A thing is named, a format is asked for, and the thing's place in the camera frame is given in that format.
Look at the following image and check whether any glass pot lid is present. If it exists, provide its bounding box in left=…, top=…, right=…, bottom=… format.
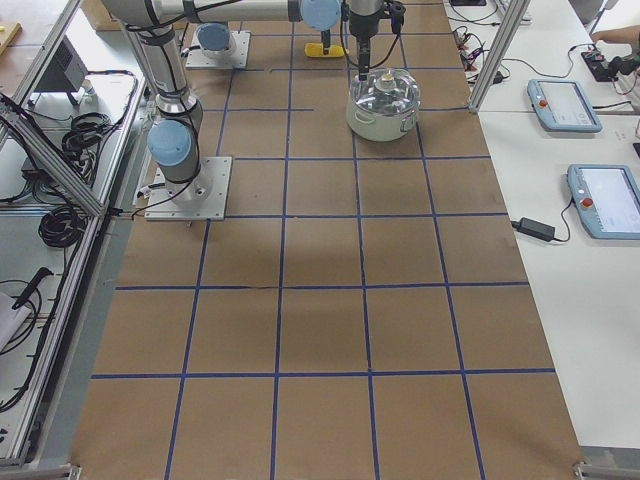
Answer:
left=349, top=68, right=421, bottom=116

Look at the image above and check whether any aluminium frame post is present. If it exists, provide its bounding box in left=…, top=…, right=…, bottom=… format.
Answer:
left=468, top=0, right=530, bottom=113

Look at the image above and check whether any cardboard box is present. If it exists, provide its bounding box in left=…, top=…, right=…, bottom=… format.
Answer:
left=80, top=0, right=124, bottom=32

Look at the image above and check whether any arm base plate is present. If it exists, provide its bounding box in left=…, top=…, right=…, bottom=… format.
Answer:
left=185, top=29, right=251, bottom=70
left=142, top=156, right=232, bottom=221

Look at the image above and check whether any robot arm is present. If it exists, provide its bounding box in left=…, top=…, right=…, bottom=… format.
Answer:
left=183, top=23, right=344, bottom=58
left=104, top=1, right=405, bottom=130

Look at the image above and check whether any yellow corn cob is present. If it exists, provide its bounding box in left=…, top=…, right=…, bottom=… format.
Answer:
left=304, top=42, right=345, bottom=59

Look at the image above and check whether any near teach pendant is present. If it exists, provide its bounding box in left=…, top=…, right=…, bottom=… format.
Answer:
left=567, top=164, right=639, bottom=240

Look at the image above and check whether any black power brick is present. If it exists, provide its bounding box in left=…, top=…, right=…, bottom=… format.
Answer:
left=511, top=217, right=555, bottom=242

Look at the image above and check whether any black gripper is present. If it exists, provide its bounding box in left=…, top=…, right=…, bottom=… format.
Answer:
left=321, top=0, right=405, bottom=81

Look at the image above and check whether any pale green cooking pot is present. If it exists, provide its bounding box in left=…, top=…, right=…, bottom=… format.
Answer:
left=346, top=95, right=420, bottom=142

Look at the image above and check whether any far teach pendant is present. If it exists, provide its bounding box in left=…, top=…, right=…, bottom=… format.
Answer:
left=527, top=79, right=602, bottom=133

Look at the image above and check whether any teach pendant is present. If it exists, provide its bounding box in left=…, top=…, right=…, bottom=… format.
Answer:
left=527, top=79, right=602, bottom=133
left=567, top=164, right=639, bottom=240

